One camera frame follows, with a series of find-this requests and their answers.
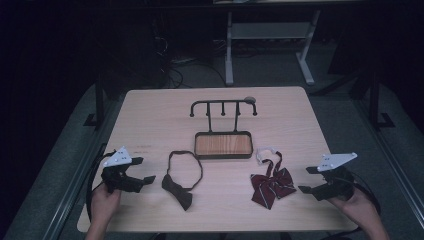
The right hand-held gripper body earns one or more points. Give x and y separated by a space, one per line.
335 160

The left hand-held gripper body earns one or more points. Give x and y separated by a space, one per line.
116 159

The black bow tie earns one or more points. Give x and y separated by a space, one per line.
178 193

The red striped bow tie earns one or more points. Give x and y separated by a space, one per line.
271 186

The black rack with wooden tray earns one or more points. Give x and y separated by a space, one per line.
223 145

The person's left hand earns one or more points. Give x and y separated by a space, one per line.
104 206

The person's right hand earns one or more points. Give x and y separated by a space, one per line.
360 206

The black metal stand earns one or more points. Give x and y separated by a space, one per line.
99 100
375 100

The grey round knob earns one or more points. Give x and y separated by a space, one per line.
250 99

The grey metal rail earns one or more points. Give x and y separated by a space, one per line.
393 160
75 180

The white metal desk frame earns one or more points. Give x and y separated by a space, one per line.
270 30

